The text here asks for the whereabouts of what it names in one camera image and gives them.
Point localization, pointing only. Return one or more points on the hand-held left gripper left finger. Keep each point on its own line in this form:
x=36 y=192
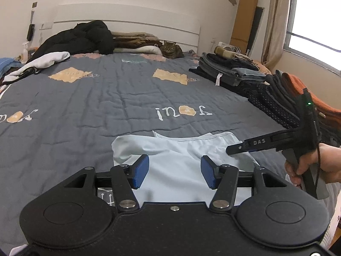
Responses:
x=141 y=170

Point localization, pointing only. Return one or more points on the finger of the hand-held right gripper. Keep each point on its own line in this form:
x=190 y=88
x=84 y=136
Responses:
x=258 y=142

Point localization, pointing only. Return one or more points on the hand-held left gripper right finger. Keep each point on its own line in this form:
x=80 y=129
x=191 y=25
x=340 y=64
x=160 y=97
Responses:
x=208 y=172

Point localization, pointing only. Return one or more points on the light blue hooded jacket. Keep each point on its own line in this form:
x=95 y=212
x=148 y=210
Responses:
x=175 y=154

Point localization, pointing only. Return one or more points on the stack of folded dark clothes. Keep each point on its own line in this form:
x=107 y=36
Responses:
x=279 y=101

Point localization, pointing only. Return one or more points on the person's right hand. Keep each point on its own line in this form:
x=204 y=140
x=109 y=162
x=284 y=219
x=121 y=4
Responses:
x=331 y=162

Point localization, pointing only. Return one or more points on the grey printed bed quilt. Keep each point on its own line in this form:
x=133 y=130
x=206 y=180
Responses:
x=120 y=98

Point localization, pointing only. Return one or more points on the olive rolled cloth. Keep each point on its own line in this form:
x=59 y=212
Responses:
x=225 y=52

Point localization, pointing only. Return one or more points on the beige curtain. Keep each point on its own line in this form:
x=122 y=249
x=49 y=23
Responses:
x=277 y=24

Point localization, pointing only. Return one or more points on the window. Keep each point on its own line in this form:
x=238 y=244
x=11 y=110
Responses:
x=317 y=18

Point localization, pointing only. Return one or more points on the black board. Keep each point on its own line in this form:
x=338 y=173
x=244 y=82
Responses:
x=256 y=29

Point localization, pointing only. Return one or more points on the tabby cat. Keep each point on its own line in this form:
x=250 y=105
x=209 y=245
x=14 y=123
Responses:
x=170 y=50

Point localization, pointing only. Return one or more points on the tall cardboard sheet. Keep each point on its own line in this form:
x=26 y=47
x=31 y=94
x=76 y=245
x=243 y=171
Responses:
x=243 y=16

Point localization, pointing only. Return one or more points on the folded beige blanket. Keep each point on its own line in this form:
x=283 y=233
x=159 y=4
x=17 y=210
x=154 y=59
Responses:
x=133 y=35

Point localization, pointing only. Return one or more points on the black puffer jacket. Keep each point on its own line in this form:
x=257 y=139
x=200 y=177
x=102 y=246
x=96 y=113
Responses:
x=80 y=38

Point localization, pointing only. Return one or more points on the white sweatshirt with black trim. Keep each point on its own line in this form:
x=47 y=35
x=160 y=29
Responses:
x=45 y=61

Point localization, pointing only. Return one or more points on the white bed headboard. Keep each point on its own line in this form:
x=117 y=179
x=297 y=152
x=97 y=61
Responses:
x=133 y=16

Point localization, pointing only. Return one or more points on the white spray bottle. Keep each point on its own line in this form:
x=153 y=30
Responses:
x=25 y=52

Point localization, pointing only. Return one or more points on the blue patterned pillow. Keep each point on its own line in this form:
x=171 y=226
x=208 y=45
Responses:
x=8 y=65

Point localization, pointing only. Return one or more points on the black hairbrush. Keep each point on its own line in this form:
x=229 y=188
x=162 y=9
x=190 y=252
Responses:
x=31 y=32

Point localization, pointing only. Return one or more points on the butterfly wall sticker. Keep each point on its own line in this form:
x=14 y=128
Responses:
x=232 y=0

